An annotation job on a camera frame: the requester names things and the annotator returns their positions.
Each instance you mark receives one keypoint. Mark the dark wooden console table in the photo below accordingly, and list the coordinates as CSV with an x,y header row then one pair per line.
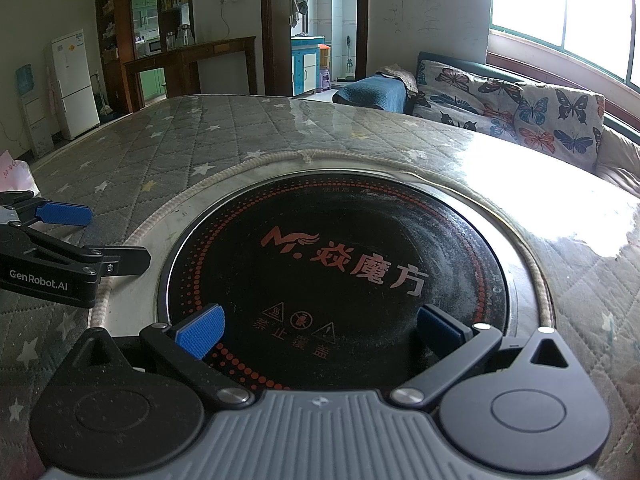
x,y
210,49

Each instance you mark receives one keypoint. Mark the dark wooden door frame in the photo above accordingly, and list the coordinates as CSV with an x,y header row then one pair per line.
x,y
275,35

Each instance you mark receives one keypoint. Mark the beige cushion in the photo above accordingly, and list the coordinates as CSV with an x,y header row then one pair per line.
x,y
620,160

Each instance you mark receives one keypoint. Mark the white refrigerator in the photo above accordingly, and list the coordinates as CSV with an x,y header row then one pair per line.
x,y
75,85

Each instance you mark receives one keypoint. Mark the orange plastic bin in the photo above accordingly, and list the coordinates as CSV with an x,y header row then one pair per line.
x,y
325,55

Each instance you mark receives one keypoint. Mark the hanging towel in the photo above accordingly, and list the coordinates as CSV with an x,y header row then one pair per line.
x,y
300,2

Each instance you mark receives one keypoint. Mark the beige folded towel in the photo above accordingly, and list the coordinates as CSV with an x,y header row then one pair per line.
x,y
400,75

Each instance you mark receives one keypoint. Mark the square butterfly-print cushion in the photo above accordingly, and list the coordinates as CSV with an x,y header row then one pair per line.
x,y
550,115

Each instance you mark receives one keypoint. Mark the round black induction cooker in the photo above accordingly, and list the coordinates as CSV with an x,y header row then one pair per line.
x,y
325,220

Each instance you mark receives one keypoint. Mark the dark wooden shelf cabinet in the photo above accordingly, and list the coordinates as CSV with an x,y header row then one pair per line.
x,y
112,50

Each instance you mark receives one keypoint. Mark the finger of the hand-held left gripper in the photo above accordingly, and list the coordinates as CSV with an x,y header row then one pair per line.
x,y
130,260
65,214

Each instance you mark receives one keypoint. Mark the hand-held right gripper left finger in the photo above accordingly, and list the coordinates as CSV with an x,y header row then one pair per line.
x,y
200,332

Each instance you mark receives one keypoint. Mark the purple plastic stool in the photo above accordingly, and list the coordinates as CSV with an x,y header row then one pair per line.
x,y
324,80

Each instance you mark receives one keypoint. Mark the long butterfly-print cushion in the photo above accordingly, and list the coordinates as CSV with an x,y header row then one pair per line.
x,y
450,80

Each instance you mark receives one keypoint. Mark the blue bathroom cabinet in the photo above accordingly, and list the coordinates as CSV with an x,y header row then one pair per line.
x,y
305,67

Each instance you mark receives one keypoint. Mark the blue sofa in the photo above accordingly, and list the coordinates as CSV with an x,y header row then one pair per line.
x,y
370,92

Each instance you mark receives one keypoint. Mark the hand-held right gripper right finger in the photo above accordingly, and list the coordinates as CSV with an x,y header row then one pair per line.
x,y
437,330

